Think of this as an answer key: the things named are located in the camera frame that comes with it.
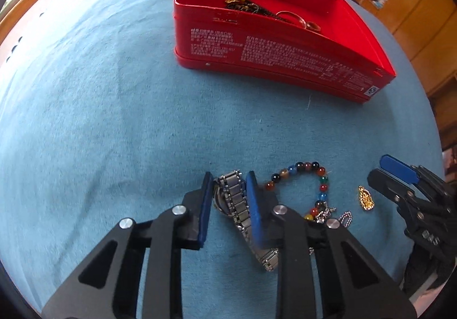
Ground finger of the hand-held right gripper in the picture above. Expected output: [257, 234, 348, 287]
[379, 155, 443, 194]
[367, 169, 429, 213]

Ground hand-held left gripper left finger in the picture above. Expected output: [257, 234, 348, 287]
[42, 172, 214, 319]

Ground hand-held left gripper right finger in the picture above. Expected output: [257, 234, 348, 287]
[246, 171, 418, 319]

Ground silver metal watch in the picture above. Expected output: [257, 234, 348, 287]
[213, 170, 279, 272]

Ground gold pendant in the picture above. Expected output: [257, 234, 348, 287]
[358, 186, 375, 212]

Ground red tin box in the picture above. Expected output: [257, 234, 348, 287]
[174, 0, 397, 104]

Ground silver bangle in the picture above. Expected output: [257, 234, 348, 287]
[276, 11, 308, 29]

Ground dark cord lanyard gold charm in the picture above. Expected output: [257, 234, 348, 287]
[224, 0, 297, 24]

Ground wooden wardrobe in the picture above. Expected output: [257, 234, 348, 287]
[378, 0, 457, 98]

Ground multicolour bead bracelet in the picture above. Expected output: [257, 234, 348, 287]
[263, 161, 338, 224]

